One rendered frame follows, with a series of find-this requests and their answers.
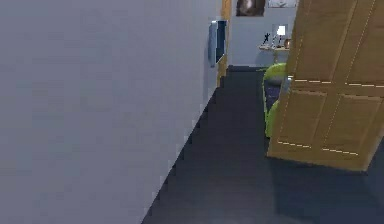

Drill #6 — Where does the pale framed wall picture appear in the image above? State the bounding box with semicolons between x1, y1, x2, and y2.
267;0;298;9

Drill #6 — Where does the wooden room door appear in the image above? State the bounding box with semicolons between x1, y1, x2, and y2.
266;0;384;172

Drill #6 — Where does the dark framed wall picture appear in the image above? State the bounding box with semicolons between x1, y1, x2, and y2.
235;0;266;18

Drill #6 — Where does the white table lamp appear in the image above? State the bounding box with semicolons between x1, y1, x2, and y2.
275;25;287;48

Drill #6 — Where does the wooden door frame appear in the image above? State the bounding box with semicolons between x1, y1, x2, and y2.
216;0;233;88

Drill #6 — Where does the pale wooden side table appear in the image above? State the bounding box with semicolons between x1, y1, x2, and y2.
258;44;290;64

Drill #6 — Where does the green armchair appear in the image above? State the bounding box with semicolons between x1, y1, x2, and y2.
262;62;288;138

